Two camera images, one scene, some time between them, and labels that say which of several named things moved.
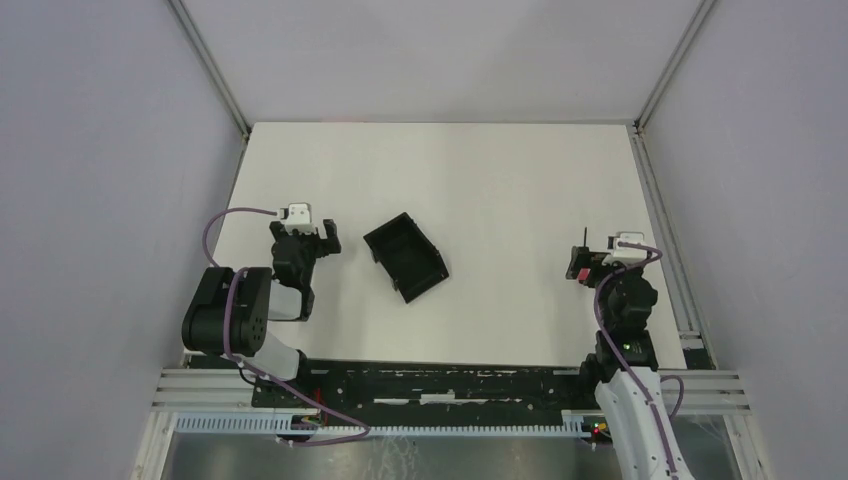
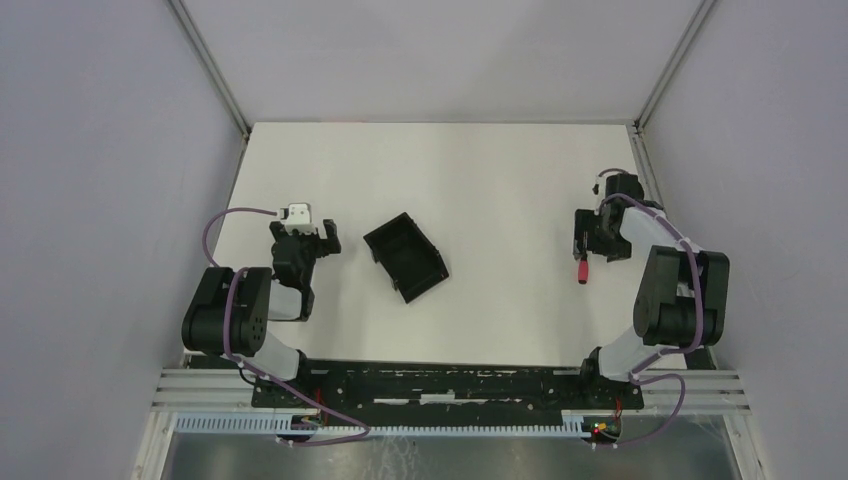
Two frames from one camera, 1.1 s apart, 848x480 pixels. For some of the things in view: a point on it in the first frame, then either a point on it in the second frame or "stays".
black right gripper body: x=600 y=270 -> x=608 y=244
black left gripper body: x=312 y=248 stays
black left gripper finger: x=334 y=243 stays
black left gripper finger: x=275 y=227 stays
